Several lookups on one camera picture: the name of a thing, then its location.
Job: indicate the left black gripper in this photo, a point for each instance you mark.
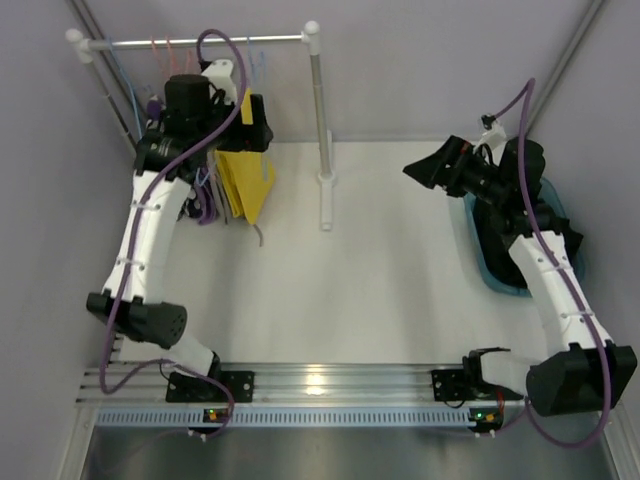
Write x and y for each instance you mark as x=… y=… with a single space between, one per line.
x=255 y=132

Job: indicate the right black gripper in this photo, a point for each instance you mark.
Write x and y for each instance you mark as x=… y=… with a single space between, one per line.
x=455 y=165

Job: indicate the yellow trousers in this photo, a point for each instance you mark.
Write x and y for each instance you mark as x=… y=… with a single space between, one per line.
x=242 y=163

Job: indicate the light blue wire hanger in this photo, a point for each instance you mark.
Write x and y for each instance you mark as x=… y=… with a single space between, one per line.
x=257 y=62

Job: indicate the black trousers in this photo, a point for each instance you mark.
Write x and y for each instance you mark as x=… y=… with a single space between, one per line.
x=500 y=235

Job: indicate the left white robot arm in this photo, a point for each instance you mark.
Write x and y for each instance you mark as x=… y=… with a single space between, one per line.
x=196 y=119

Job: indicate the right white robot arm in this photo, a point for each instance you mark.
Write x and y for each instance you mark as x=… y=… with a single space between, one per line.
x=525 y=242

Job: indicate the grey trousers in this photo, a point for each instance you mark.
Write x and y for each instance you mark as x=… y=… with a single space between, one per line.
x=220 y=195

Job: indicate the purple trousers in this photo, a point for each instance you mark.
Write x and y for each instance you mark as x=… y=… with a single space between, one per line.
x=206 y=204

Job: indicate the blue hanger far left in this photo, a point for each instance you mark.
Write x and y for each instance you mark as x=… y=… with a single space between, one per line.
x=139 y=112

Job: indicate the teal plastic basin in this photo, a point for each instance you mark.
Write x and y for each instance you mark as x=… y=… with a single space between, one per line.
x=480 y=240

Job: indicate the white metal clothes rack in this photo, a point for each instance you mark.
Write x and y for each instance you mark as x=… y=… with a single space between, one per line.
x=310 y=36

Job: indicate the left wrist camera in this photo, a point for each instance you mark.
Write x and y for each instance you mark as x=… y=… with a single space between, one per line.
x=222 y=86

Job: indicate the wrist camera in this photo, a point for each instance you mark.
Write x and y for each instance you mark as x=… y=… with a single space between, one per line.
x=493 y=134
x=222 y=86

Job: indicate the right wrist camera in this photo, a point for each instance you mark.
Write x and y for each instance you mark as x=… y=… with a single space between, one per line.
x=493 y=134

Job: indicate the pink wire hanger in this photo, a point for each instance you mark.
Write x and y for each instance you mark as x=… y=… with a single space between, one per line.
x=163 y=64
x=176 y=67

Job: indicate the aluminium mounting rail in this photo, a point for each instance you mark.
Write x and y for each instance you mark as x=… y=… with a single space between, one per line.
x=299 y=395

